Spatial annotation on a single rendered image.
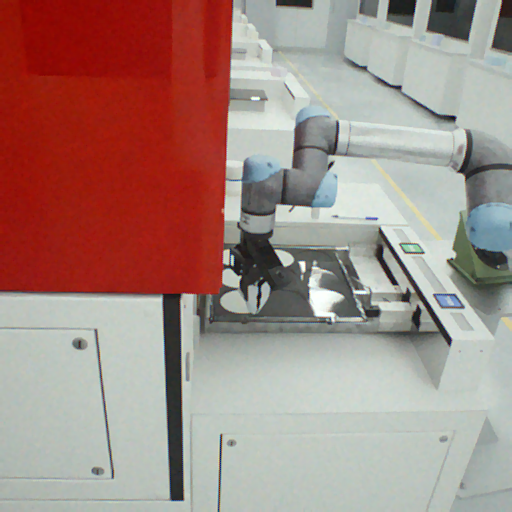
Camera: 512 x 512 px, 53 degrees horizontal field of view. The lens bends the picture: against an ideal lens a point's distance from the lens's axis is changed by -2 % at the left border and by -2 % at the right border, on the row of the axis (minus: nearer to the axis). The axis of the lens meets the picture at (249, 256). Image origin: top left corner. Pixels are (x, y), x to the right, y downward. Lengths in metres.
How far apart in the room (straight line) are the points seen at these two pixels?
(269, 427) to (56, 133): 0.74
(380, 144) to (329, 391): 0.53
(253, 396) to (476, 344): 0.48
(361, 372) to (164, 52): 0.86
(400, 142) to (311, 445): 0.66
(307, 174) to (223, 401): 0.49
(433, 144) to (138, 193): 0.71
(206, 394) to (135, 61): 0.74
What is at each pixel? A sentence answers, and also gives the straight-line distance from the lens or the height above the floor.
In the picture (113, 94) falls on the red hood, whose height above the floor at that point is 1.47.
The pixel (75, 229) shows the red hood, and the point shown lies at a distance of 0.65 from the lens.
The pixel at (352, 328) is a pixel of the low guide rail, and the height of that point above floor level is 0.83.
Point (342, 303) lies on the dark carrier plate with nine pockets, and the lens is 1.30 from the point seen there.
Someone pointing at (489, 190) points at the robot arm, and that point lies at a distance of 1.15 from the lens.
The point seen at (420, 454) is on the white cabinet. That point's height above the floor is 0.69.
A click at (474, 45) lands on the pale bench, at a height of 1.02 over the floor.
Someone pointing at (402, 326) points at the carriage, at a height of 0.87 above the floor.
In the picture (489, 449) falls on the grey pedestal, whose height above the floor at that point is 0.01.
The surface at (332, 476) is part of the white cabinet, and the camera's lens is 1.26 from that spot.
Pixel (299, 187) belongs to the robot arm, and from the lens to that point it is 1.05.
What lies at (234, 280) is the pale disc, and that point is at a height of 0.90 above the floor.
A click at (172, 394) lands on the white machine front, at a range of 0.78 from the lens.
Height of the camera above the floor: 1.59
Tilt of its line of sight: 28 degrees down
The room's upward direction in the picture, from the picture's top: 3 degrees clockwise
